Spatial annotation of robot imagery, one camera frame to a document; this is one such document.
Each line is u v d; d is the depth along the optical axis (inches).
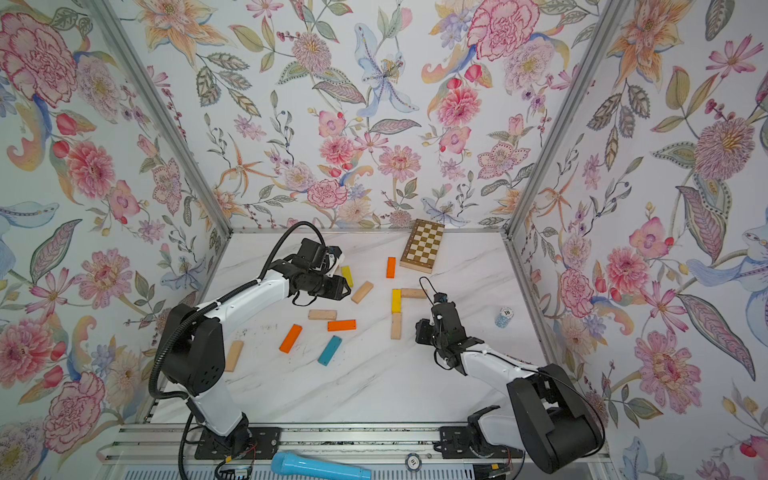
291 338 36.4
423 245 44.8
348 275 41.9
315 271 30.4
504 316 35.6
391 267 43.2
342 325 38.1
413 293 39.8
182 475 27.7
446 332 27.2
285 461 27.2
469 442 26.7
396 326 37.5
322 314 37.9
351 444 29.8
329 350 35.4
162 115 34.1
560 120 34.8
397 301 39.7
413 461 28.3
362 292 40.0
